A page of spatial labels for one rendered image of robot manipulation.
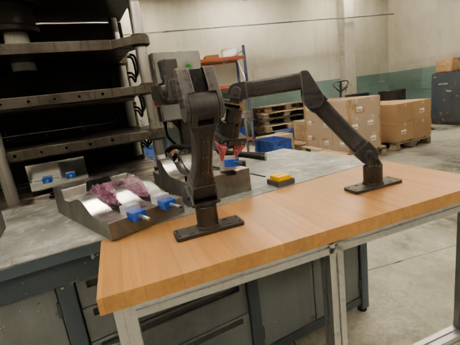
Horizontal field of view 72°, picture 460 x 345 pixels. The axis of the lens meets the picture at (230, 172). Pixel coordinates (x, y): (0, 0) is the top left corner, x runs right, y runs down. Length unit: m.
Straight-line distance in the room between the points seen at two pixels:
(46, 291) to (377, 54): 9.76
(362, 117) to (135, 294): 4.69
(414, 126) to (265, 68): 4.01
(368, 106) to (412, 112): 0.97
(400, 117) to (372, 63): 4.48
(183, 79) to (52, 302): 0.78
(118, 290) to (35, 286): 0.43
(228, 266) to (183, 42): 7.49
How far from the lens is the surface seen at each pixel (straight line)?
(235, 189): 1.21
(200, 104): 0.72
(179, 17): 8.17
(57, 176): 1.86
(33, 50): 1.91
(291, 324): 1.61
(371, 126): 5.28
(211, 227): 0.90
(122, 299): 0.74
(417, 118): 6.09
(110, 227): 0.98
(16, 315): 1.19
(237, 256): 0.77
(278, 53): 8.66
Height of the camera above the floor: 1.16
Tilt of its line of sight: 13 degrees down
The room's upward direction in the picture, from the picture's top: 7 degrees counter-clockwise
